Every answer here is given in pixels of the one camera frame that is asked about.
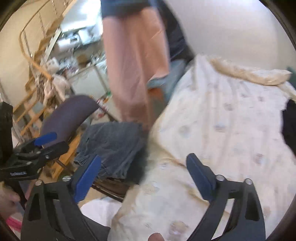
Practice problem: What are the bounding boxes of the dark grey pants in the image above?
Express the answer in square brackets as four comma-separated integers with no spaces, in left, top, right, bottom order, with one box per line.
[74,121,147,184]

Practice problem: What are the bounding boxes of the person's left hand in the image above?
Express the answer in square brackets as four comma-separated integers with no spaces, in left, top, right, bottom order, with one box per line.
[0,182,20,220]

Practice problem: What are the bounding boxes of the purple office chair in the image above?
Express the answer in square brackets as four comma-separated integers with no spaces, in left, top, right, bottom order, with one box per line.
[40,95,98,148]

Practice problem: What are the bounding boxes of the wooden staircase railing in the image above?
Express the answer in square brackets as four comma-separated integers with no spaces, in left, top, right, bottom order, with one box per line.
[11,0,78,137]

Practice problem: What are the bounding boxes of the cream bear print bedsheet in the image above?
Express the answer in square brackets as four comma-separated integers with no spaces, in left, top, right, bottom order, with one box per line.
[108,55,295,240]

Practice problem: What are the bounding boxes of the black cloth on bed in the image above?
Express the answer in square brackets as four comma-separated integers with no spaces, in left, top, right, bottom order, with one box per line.
[281,99,296,155]

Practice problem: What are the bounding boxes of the pink hanging cloth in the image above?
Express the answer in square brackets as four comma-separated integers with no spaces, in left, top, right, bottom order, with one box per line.
[103,7,170,128]

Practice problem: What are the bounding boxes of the cream fluffy blanket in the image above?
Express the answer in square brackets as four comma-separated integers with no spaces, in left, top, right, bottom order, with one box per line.
[209,58,292,86]

